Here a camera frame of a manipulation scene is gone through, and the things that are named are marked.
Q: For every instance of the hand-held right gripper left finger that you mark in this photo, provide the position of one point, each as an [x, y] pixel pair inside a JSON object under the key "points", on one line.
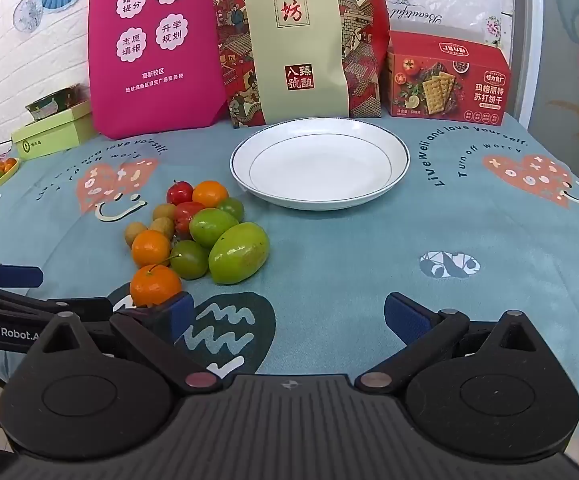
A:
{"points": [[183, 312]]}

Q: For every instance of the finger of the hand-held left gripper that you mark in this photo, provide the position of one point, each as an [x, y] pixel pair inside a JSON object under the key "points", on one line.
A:
{"points": [[44, 305], [14, 276]]}

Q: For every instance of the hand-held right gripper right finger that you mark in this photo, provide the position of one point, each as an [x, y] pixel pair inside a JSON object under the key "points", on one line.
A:
{"points": [[404, 317]]}

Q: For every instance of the orange mandarin with stem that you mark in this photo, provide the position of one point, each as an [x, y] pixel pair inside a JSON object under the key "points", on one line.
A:
{"points": [[154, 285]]}

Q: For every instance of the large green mango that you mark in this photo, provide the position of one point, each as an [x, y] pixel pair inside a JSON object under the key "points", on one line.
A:
{"points": [[239, 255]]}

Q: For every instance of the small brown kiwi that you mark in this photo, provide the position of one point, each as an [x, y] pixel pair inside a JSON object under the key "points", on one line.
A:
{"points": [[135, 234], [163, 211], [162, 228]]}

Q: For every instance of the medium green mango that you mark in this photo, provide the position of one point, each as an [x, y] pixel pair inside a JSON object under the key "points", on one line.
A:
{"points": [[212, 227]]}

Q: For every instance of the red round fruit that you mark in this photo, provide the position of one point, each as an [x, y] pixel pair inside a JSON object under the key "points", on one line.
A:
{"points": [[185, 215]]}

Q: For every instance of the small green round fruit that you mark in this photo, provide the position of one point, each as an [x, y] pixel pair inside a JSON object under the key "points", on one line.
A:
{"points": [[232, 209]]}

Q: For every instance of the small red apple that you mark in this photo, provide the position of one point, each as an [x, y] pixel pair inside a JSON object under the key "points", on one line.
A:
{"points": [[179, 193]]}

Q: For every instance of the white plate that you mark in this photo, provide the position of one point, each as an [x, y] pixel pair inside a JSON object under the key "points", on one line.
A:
{"points": [[319, 165]]}

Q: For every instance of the blue printed tablecloth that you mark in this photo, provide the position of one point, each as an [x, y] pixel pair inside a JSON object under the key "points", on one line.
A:
{"points": [[344, 260]]}

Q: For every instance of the light green box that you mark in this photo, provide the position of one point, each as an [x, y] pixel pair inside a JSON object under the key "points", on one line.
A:
{"points": [[54, 135]]}

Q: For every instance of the green patterned bowl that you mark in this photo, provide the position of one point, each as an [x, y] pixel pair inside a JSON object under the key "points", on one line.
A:
{"points": [[54, 102]]}

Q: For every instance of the red cracker box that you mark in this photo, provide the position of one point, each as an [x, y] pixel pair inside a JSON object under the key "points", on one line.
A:
{"points": [[449, 90]]}

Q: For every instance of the pink fabric bag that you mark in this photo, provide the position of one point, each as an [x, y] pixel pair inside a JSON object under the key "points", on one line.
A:
{"points": [[154, 60]]}

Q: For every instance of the red patterned gift bag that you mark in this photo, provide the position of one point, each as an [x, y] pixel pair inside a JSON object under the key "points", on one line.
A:
{"points": [[294, 50]]}

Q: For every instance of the white floral plastic bag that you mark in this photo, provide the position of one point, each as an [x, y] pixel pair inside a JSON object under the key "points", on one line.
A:
{"points": [[439, 0]]}

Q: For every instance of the white vertical frame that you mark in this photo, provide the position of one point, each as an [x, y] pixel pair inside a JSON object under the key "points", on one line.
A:
{"points": [[527, 35]]}

